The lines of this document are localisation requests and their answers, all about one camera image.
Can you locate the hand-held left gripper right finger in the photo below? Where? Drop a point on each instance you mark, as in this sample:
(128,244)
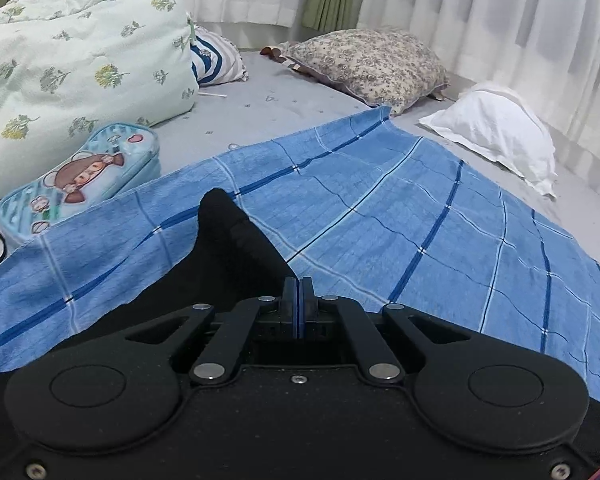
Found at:
(306,310)

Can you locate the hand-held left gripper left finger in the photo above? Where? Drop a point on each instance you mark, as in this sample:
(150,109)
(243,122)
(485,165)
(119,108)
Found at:
(293,310)

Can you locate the black pants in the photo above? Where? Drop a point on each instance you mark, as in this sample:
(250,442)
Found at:
(230,250)

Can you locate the blue plaid blanket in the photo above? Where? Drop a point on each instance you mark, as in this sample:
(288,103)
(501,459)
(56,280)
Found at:
(380,200)

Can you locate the white cotton swab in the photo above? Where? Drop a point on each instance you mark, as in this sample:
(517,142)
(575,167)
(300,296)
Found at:
(212,95)

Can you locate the light blue cartoon pencil case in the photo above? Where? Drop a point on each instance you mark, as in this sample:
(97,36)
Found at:
(80,180)

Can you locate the beige floral pillow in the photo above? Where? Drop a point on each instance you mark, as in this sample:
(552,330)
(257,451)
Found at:
(375,65)

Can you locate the small brown object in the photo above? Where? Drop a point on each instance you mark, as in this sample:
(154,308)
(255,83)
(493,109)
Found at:
(270,52)

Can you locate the blue white striped pillow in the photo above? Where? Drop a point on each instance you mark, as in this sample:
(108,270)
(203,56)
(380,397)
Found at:
(215,60)

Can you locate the white curtain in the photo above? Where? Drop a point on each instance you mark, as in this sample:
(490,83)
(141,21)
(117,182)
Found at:
(505,20)
(250,0)

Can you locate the white floral quilt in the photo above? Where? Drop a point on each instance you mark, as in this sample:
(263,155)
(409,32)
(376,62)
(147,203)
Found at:
(70,70)

